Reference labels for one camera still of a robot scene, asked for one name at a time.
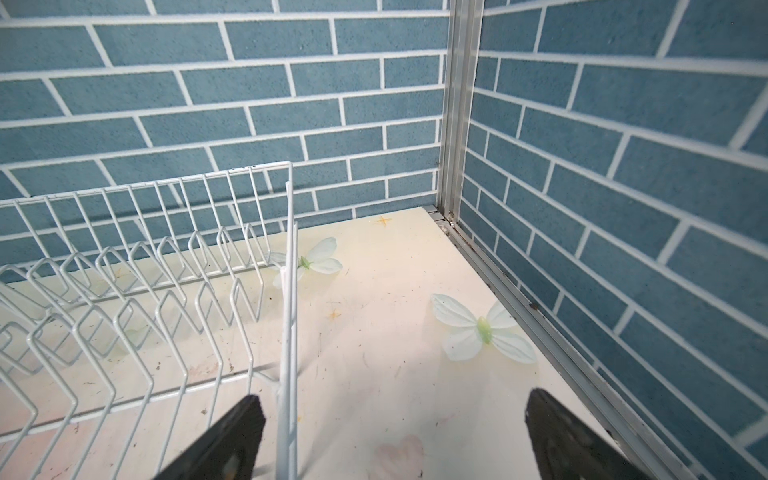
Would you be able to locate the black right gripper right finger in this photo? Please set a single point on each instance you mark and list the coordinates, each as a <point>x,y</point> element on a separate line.
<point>566,448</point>

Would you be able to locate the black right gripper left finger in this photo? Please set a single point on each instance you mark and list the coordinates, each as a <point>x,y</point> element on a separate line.
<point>227,450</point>

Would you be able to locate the white wire dish rack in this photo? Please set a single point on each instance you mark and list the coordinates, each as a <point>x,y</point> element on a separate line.
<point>134,317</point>

